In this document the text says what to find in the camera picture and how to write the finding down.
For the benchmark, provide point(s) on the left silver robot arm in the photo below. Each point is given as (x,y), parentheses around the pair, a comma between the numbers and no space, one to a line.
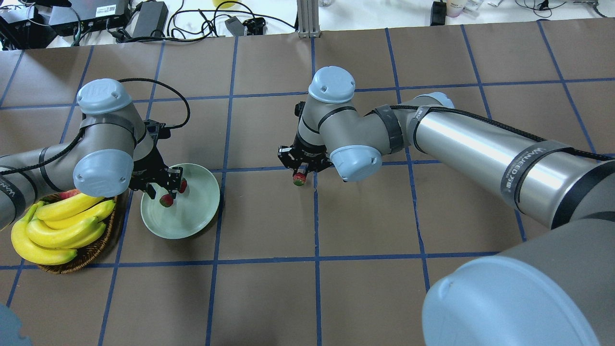
(114,150)

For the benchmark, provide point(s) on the small black adapter brick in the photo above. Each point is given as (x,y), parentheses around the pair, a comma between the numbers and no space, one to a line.
(438,13)

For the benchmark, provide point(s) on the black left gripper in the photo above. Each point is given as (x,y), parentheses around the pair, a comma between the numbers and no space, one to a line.
(148,168)

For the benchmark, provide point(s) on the red yellow apple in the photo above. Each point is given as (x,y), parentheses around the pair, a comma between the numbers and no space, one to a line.
(68,194)

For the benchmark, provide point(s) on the black power adapter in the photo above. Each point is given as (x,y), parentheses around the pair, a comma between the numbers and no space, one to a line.
(151,19)

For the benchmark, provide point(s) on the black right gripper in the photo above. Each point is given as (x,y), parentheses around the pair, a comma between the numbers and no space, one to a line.
(305,149)

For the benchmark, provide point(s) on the yellow banana bunch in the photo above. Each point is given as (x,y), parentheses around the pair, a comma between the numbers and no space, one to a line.
(64,232)

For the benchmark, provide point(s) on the red strawberry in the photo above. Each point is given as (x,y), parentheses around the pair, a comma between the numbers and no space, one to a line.
(299,179)
(166,201)

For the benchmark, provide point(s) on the brown wicker basket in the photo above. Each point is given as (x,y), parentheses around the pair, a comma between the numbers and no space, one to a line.
(110,213)

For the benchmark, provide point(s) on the paper cup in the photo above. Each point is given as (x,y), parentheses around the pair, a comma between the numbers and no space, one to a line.
(454,8)

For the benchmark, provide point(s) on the strawberry plate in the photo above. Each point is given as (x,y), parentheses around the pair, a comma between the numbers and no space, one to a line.
(183,186)

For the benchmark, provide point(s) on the aluminium frame post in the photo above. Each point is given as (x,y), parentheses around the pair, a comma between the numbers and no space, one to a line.
(308,18)

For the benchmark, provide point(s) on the pale green plate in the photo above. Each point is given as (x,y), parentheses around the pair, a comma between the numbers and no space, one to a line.
(191,210)

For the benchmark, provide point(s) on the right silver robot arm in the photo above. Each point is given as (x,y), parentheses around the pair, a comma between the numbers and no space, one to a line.
(554,290)

